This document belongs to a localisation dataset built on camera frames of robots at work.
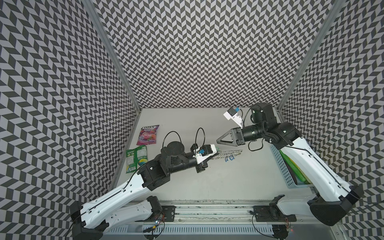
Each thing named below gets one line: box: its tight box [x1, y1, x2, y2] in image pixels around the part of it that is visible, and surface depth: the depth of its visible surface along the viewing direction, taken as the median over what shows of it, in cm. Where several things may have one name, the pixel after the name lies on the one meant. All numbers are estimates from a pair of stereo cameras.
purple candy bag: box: [136, 124, 160, 145], surface depth 101 cm
